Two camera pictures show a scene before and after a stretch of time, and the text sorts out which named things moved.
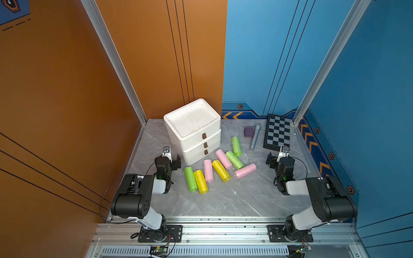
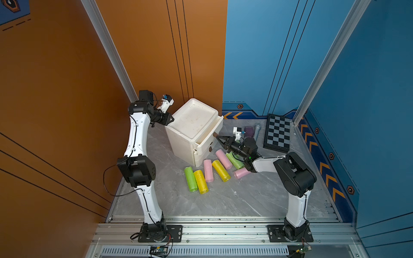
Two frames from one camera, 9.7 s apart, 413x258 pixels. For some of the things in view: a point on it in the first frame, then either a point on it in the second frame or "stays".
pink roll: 220,153 stays
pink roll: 244,171 stays
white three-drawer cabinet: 194,129 stays
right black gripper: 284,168 to 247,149
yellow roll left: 201,181 stays
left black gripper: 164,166 to 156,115
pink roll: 208,170 stays
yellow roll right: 221,171 stays
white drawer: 198,136 to 207,136
